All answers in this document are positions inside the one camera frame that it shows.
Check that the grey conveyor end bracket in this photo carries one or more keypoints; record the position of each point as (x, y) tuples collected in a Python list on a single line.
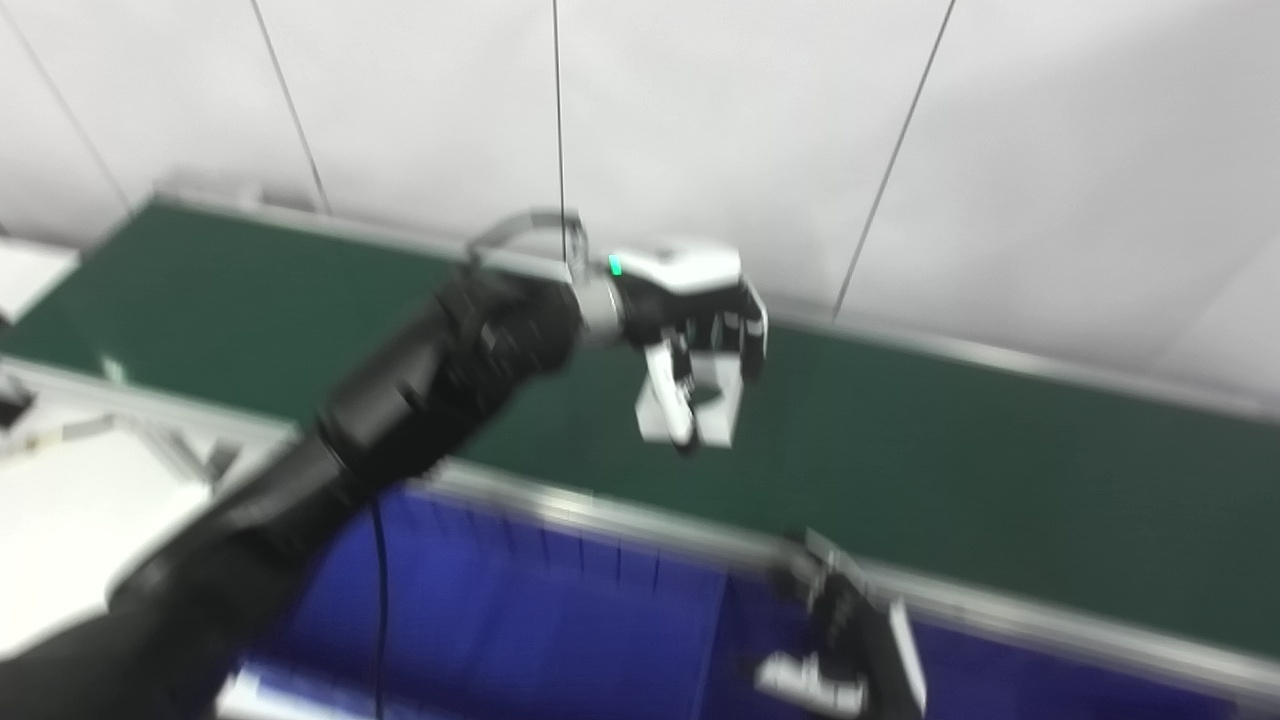
[(260, 195)]

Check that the blue plastic bin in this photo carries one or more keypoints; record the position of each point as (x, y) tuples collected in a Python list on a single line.
[(1050, 685), (520, 620)]

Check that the aluminium conveyor support leg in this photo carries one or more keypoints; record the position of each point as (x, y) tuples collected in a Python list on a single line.
[(190, 455)]

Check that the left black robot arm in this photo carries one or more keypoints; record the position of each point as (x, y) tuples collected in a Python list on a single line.
[(430, 390)]

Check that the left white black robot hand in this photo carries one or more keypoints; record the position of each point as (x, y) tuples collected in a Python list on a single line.
[(680, 270)]

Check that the white square part round hole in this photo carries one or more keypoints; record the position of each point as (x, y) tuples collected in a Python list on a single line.
[(720, 415)]

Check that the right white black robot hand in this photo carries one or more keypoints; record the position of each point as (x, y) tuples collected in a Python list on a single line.
[(860, 640)]

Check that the green conveyor belt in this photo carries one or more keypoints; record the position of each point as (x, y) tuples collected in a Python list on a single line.
[(1000, 480)]

